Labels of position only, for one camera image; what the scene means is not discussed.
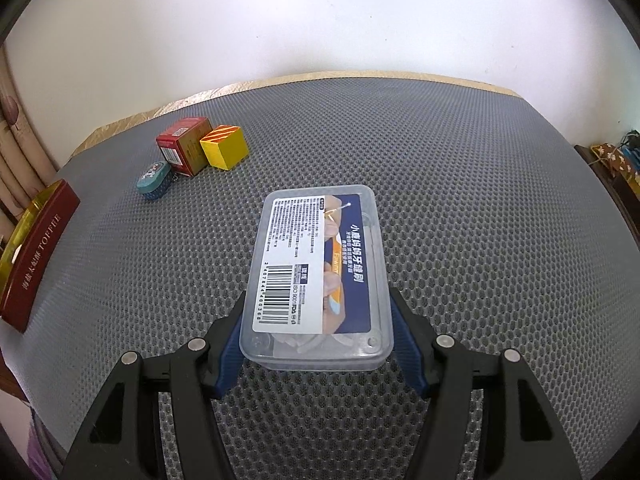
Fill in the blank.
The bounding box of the small teal tin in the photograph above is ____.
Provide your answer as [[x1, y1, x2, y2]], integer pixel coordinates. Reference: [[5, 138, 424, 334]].
[[136, 160, 173, 202]]

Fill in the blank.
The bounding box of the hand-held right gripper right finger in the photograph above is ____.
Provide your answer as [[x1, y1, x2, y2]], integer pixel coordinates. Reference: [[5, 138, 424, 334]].
[[389, 287, 583, 480]]

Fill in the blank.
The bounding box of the red tin box gold inside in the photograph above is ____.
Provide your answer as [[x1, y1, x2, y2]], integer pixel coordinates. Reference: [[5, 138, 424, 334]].
[[0, 179, 82, 333]]

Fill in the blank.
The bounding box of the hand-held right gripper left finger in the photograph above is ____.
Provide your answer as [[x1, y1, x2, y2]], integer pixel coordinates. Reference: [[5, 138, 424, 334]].
[[59, 292, 248, 480]]

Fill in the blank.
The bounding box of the small red printed box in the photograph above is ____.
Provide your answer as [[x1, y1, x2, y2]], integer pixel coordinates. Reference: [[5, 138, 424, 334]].
[[155, 116, 213, 177]]

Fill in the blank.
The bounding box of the grey mesh mat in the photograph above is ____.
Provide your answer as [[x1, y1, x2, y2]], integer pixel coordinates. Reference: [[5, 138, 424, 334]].
[[0, 77, 640, 480]]

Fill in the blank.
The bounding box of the clear plastic box printed label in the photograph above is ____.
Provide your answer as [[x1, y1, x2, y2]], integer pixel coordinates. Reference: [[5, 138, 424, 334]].
[[239, 185, 396, 372]]

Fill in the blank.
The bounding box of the brown floral cloth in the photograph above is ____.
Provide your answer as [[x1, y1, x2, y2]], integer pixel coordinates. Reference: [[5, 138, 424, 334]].
[[590, 142, 638, 178]]

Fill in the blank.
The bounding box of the beige leaf-print curtain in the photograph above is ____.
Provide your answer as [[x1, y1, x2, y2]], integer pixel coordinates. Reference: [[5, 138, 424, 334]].
[[0, 42, 58, 241]]

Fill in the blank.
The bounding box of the purple cloth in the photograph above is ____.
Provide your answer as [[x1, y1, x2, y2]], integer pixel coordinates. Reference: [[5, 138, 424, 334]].
[[25, 407, 68, 480]]

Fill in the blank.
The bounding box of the yellow striped cube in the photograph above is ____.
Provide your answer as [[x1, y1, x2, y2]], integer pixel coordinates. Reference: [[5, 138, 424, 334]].
[[199, 125, 249, 171]]

